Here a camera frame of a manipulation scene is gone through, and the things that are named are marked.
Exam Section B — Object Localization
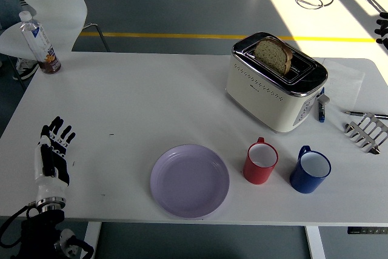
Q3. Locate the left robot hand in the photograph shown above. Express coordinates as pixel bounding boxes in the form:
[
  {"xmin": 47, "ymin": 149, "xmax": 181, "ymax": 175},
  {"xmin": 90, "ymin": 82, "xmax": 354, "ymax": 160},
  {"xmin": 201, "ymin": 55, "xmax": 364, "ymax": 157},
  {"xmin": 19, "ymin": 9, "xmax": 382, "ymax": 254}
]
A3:
[{"xmin": 33, "ymin": 116, "xmax": 76, "ymax": 204}]

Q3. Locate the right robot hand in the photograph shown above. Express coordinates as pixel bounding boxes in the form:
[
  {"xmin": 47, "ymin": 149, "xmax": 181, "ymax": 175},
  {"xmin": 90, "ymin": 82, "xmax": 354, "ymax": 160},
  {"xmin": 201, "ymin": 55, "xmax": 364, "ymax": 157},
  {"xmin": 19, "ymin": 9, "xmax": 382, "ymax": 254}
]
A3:
[{"xmin": 374, "ymin": 12, "xmax": 388, "ymax": 50}]

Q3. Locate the bread slice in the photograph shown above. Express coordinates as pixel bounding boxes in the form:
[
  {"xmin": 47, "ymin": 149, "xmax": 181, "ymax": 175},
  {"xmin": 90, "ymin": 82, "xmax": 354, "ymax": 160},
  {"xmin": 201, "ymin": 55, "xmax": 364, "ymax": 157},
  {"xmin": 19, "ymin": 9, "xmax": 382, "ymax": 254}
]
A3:
[{"xmin": 253, "ymin": 36, "xmax": 293, "ymax": 76}]

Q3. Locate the purple plate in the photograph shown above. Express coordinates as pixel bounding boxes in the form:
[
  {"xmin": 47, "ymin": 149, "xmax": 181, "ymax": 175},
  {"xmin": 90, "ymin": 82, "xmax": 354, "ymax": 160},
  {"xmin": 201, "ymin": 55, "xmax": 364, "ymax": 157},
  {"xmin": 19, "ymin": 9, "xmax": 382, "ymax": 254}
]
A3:
[{"xmin": 150, "ymin": 144, "xmax": 230, "ymax": 220}]

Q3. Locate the white table leg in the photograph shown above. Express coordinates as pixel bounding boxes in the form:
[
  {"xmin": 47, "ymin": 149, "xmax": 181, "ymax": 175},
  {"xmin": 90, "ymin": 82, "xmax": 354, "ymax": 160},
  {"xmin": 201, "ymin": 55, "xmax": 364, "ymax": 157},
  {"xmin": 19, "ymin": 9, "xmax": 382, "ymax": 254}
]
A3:
[
  {"xmin": 304, "ymin": 226, "xmax": 327, "ymax": 259},
  {"xmin": 79, "ymin": 221, "xmax": 102, "ymax": 259}
]

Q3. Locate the silver pen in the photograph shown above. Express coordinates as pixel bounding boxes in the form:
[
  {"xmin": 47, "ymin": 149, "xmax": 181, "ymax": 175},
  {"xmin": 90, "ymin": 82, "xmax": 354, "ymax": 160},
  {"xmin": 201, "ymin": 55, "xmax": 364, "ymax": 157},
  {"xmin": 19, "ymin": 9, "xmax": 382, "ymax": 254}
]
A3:
[{"xmin": 344, "ymin": 110, "xmax": 388, "ymax": 119}]

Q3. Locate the blue marker pen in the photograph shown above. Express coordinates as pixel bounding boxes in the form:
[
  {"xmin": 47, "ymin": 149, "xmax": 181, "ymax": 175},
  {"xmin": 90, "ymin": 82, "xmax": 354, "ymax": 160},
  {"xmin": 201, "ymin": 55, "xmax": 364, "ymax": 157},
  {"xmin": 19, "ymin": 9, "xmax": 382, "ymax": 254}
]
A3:
[{"xmin": 317, "ymin": 87, "xmax": 327, "ymax": 123}]

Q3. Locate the metal toast rack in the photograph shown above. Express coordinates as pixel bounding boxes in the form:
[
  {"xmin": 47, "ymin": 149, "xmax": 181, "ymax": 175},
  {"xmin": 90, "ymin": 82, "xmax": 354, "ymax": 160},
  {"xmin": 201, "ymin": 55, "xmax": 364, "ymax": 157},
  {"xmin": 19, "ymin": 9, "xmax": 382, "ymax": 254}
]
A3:
[{"xmin": 344, "ymin": 112, "xmax": 388, "ymax": 155}]

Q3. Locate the cream and chrome toaster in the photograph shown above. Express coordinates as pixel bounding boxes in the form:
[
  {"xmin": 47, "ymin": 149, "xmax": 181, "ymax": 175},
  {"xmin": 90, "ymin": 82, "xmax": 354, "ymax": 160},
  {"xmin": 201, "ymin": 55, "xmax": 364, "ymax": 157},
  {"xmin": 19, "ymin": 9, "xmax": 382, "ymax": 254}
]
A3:
[{"xmin": 225, "ymin": 31, "xmax": 330, "ymax": 134}]

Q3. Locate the clear plastic drink bottle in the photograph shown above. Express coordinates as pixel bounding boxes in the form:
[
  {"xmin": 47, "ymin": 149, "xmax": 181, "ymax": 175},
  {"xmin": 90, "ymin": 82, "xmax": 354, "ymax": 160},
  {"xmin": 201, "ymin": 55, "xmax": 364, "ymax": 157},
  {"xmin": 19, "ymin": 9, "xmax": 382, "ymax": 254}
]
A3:
[{"xmin": 19, "ymin": 10, "xmax": 62, "ymax": 74}]

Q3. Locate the blue mug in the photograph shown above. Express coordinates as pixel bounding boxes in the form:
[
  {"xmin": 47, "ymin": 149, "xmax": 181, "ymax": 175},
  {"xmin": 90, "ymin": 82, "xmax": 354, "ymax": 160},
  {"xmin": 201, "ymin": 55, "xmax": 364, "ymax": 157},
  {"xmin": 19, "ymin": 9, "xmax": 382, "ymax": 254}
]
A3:
[{"xmin": 289, "ymin": 145, "xmax": 332, "ymax": 195}]

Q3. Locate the yellow floor tape line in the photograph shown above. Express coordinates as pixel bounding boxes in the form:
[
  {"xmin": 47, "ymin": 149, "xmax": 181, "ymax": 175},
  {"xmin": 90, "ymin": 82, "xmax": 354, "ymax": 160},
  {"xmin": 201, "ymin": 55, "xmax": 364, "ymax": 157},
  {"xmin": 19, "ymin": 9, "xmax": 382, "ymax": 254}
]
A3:
[{"xmin": 79, "ymin": 30, "xmax": 388, "ymax": 43}]

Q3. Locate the red mug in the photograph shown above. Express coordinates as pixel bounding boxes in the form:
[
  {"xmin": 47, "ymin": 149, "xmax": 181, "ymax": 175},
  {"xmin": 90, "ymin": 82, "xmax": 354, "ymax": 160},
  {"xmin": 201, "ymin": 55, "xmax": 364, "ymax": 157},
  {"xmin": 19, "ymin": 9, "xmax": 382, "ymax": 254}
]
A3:
[{"xmin": 242, "ymin": 136, "xmax": 279, "ymax": 186}]

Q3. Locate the black table control panel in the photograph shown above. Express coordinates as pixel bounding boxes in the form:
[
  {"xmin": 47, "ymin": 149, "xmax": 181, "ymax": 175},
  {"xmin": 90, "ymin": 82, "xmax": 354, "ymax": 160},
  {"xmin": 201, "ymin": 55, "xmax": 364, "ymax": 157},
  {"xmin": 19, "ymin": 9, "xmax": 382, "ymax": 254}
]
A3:
[{"xmin": 347, "ymin": 227, "xmax": 388, "ymax": 235}]

